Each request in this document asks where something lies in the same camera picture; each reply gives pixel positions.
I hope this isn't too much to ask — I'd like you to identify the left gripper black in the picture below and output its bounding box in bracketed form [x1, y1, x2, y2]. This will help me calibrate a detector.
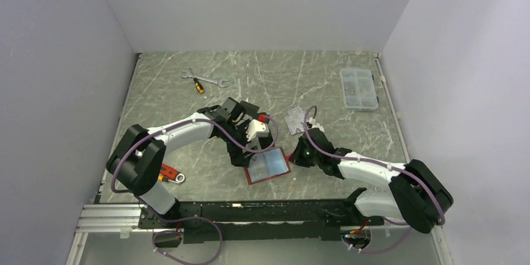
[218, 119, 258, 168]

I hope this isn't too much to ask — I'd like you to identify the red leather card holder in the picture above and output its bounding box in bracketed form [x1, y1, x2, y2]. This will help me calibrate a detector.
[244, 147, 291, 185]

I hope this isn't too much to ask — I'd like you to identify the stack of silver cards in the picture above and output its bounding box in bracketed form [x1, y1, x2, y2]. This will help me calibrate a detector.
[284, 106, 311, 135]

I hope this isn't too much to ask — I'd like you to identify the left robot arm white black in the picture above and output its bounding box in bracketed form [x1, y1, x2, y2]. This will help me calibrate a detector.
[106, 97, 261, 228]

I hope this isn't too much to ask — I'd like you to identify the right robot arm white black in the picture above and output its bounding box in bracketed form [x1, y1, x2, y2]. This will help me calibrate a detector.
[288, 128, 454, 234]

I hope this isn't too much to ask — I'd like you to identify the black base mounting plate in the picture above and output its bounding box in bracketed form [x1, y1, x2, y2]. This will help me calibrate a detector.
[138, 199, 384, 244]

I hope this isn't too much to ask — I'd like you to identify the silver open-end wrench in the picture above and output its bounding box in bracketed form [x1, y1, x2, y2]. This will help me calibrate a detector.
[181, 70, 229, 88]

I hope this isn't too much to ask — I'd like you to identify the yellow black screwdriver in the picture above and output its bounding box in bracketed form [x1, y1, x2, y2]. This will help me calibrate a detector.
[189, 68, 204, 94]

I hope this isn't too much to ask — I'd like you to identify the clear plastic compartment box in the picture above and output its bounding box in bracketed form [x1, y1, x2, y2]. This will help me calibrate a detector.
[339, 67, 379, 111]

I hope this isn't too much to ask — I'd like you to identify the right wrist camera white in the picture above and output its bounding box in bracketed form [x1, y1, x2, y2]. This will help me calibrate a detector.
[307, 117, 323, 131]

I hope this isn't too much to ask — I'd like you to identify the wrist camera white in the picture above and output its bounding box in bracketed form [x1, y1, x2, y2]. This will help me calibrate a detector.
[307, 117, 323, 131]
[246, 119, 270, 142]

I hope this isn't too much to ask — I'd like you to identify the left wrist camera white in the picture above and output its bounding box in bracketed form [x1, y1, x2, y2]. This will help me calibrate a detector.
[246, 119, 270, 142]

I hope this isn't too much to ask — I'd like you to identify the red handled adjustable wrench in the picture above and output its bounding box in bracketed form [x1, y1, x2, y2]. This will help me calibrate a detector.
[158, 164, 186, 184]

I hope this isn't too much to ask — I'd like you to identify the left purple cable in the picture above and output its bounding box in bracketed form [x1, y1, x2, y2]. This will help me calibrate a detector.
[109, 114, 280, 265]

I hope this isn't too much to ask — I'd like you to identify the aluminium rail frame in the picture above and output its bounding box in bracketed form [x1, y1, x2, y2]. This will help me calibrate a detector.
[66, 203, 454, 264]

